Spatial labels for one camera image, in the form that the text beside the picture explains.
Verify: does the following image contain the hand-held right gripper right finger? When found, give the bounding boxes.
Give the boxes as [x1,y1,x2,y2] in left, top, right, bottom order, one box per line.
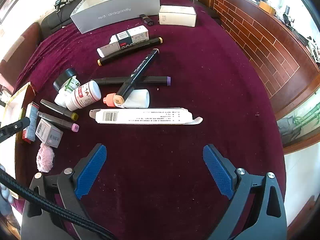
[203,144,288,240]

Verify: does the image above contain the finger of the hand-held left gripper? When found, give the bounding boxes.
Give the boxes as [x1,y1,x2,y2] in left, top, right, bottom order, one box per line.
[0,117,31,143]

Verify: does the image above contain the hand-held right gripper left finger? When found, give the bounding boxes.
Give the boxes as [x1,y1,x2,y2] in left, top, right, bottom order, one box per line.
[21,144,108,240]

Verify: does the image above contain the red and grey box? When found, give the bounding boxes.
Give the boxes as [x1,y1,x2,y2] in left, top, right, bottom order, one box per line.
[22,102,40,143]

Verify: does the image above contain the gold-edged tray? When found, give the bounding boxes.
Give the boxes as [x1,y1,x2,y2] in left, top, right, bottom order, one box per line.
[0,81,36,128]

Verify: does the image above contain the small grey box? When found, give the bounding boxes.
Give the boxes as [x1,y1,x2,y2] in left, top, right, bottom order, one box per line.
[36,118,63,148]

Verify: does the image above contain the grey marker pink cap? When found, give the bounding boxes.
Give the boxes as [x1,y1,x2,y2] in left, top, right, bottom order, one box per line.
[37,111,80,133]

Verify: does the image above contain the pink scrunchie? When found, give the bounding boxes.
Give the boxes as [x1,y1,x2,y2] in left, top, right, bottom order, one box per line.
[36,144,55,172]

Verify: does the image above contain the grey marker olive cap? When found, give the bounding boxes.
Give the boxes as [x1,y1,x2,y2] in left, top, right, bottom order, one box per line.
[40,99,79,120]

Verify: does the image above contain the white bottle green label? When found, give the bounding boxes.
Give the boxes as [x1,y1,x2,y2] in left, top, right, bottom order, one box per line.
[54,77,80,107]

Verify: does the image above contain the black tape roll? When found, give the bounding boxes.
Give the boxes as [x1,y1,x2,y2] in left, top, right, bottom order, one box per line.
[53,68,77,90]

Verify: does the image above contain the white pill bottle red label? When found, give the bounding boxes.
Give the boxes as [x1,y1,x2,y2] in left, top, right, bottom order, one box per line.
[65,80,102,111]

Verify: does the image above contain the long white barcode box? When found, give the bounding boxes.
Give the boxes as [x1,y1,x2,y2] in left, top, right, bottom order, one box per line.
[89,108,203,125]

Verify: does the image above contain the white glue bottle orange cap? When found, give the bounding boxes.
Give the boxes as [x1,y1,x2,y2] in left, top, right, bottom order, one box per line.
[103,89,150,109]

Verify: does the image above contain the black marker purple cap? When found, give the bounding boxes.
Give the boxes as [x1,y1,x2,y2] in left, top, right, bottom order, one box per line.
[92,76,172,87]

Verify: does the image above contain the black marker beige cap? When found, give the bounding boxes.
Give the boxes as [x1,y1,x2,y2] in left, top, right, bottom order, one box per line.
[114,49,160,106]

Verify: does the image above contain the black marker yellow caps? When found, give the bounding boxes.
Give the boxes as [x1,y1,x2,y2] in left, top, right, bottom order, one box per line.
[97,37,164,67]

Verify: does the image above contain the white tube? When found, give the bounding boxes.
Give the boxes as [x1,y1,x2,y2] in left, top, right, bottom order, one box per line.
[111,26,150,48]

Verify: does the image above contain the maroon table cloth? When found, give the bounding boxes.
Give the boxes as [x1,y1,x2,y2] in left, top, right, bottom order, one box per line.
[15,0,287,240]

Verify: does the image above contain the maroon armchair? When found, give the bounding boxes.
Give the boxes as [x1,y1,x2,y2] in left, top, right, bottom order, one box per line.
[0,22,42,94]

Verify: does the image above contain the bamboo painting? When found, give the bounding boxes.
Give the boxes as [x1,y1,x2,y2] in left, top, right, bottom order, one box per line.
[276,101,320,147]

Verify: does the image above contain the black sofa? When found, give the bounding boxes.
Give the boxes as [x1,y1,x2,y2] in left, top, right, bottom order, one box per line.
[40,0,189,34]

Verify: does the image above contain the large white cardboard box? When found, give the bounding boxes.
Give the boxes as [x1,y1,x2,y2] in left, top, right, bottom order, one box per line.
[70,0,160,34]

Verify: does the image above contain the small white cardboard box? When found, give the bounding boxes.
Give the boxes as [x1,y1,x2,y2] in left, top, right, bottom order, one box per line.
[159,5,197,27]

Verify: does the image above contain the small dark box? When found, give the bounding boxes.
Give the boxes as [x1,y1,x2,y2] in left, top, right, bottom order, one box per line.
[139,14,155,26]

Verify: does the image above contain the black braided cable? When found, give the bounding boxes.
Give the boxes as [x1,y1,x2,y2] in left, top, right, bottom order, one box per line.
[0,167,115,240]

